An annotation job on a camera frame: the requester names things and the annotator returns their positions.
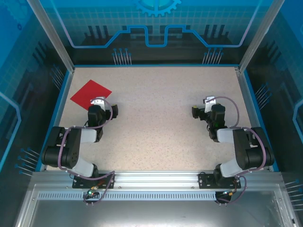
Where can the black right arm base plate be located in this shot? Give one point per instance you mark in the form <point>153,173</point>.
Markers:
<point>206,180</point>

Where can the aluminium mounting rail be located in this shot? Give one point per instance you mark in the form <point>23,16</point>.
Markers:
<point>156,178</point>

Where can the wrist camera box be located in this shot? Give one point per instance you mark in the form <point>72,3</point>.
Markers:
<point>209,100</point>
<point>98,102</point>

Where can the blue-edged side frame rail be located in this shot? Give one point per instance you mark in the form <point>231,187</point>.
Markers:
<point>57,120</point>
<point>254,118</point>

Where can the red square paper sheet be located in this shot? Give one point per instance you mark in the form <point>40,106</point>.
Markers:
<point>90,93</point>

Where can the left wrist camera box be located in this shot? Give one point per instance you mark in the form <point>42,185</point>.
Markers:
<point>98,102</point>

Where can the metal tray plate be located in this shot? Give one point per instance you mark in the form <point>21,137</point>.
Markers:
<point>151,212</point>

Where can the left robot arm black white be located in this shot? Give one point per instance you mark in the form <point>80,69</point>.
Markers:
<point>73,146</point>

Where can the blue back frame rail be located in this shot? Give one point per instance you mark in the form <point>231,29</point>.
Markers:
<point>156,65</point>

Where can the aluminium enclosure post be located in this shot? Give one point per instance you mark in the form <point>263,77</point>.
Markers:
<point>260,35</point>
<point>52,35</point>

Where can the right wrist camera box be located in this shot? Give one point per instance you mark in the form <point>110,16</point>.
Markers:
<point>209,100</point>

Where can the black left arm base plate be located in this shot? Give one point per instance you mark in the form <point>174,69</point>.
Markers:
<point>79,182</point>

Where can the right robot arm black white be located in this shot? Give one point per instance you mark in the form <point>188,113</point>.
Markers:
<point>241,149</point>

